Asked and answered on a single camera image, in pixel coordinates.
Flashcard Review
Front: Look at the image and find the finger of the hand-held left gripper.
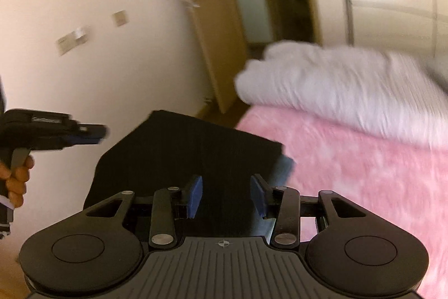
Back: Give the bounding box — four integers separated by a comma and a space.
64, 124, 108, 147

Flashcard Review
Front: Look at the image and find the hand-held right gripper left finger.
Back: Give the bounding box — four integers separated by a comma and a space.
86, 175, 204, 249

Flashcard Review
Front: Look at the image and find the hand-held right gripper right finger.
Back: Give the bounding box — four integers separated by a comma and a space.
250, 174, 367, 248

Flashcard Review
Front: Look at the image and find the black garment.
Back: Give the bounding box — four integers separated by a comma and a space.
83, 110, 285, 237

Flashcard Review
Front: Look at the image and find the person's left hand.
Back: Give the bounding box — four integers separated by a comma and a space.
0, 156, 36, 209

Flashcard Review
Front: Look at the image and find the blue cloth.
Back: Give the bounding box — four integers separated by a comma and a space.
270, 154, 297, 189

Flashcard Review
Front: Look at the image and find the pink fluffy blanket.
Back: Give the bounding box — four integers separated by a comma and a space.
234, 105, 448, 299

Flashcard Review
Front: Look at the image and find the white quilt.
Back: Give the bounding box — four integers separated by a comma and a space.
233, 41, 448, 150

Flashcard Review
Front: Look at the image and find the wooden door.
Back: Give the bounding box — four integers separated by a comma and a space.
171, 0, 250, 115

